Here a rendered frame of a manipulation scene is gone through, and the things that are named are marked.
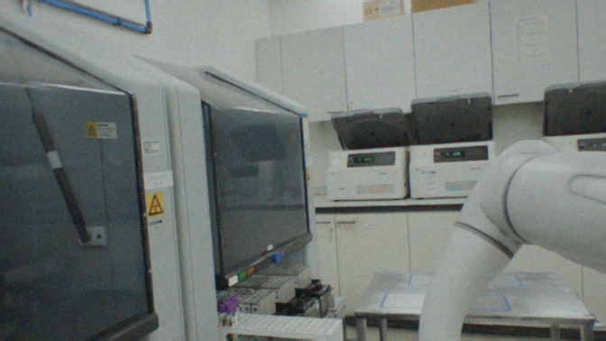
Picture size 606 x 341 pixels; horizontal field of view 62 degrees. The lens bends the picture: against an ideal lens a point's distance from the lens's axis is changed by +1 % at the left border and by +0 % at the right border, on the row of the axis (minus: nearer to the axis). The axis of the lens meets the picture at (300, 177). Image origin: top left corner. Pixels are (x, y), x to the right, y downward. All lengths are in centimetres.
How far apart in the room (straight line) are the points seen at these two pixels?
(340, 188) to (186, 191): 251
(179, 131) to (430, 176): 250
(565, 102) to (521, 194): 296
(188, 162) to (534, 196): 71
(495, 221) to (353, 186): 276
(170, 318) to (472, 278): 60
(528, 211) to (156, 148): 68
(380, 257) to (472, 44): 159
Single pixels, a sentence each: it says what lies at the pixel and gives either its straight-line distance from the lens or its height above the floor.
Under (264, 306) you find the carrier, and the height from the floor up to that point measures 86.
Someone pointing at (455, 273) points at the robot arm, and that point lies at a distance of 80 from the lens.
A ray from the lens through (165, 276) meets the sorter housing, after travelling 105.
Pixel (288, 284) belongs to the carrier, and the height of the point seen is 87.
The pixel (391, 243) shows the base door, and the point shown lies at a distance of 351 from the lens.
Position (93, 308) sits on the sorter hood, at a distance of 89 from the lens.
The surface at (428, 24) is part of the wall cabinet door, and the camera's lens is 378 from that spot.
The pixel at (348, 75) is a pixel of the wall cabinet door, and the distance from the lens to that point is 383.
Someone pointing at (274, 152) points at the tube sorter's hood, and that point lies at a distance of 150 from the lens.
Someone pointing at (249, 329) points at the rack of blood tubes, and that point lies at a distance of 125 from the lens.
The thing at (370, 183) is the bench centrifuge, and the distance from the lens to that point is 348.
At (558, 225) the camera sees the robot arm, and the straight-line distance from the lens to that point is 69.
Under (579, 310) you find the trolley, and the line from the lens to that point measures 151.
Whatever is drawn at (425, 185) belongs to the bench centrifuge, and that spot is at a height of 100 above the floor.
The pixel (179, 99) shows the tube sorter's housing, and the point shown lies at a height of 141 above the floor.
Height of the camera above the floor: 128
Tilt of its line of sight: 3 degrees down
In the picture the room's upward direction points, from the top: 4 degrees counter-clockwise
